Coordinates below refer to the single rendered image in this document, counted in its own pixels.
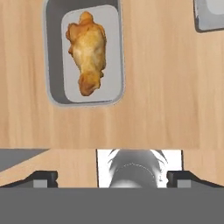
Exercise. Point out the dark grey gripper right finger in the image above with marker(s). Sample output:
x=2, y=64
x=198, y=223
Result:
x=180, y=178

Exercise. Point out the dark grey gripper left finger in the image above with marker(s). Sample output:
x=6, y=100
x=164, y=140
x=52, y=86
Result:
x=43, y=178

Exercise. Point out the grey meat container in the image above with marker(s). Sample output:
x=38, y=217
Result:
x=55, y=58

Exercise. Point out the golden chicken drumstick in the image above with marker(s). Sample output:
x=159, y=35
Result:
x=87, y=52

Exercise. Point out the grey vegetable container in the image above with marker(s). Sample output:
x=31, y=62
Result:
x=210, y=17

